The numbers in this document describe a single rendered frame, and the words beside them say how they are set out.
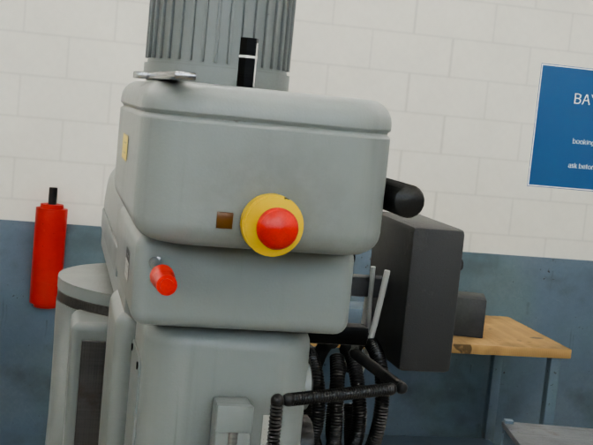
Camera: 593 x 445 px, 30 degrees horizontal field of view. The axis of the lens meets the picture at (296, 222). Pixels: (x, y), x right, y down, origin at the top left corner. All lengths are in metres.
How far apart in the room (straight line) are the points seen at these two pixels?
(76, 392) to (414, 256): 0.55
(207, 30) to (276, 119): 0.39
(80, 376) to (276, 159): 0.71
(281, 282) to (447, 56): 4.67
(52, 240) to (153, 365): 4.14
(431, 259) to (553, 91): 4.50
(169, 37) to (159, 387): 0.47
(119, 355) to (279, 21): 0.48
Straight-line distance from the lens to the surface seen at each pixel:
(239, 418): 1.22
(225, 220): 1.07
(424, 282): 1.59
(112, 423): 1.45
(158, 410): 1.26
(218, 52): 1.45
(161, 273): 1.05
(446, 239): 1.59
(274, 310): 1.20
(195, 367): 1.24
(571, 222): 6.14
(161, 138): 1.08
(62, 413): 1.78
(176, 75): 1.00
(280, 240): 1.04
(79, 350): 1.70
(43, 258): 5.39
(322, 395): 1.16
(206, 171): 1.07
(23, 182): 5.50
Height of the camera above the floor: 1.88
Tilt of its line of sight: 6 degrees down
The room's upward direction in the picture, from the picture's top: 6 degrees clockwise
